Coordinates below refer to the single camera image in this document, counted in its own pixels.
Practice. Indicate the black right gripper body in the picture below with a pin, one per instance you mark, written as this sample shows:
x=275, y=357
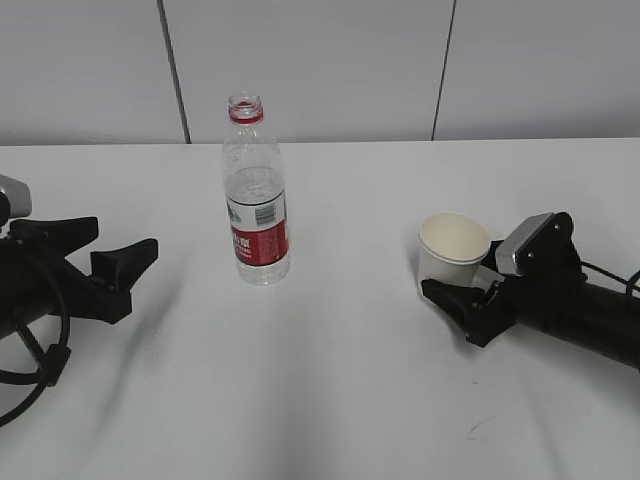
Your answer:
x=549, y=265

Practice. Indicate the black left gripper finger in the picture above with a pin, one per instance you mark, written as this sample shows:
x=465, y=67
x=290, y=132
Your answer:
x=51, y=240
x=115, y=273

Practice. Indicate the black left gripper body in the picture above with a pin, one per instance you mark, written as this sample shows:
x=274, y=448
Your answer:
x=36, y=288

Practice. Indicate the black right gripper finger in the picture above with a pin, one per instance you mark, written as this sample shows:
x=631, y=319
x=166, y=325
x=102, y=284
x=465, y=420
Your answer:
x=487, y=272
x=467, y=307

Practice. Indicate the white paper cup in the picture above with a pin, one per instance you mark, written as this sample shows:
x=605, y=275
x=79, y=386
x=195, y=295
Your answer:
x=452, y=246

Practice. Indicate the clear red-label water bottle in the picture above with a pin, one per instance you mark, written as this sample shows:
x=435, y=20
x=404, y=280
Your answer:
x=254, y=187

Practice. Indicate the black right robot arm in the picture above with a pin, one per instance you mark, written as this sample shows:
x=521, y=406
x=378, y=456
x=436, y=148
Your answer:
x=594, y=317

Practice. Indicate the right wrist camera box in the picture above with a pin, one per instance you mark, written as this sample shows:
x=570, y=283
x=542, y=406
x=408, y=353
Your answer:
x=507, y=253

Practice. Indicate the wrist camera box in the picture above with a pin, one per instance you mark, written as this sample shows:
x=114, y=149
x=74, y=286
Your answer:
x=507, y=253
x=16, y=201

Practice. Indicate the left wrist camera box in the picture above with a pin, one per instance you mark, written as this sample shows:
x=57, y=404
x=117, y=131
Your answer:
x=16, y=201

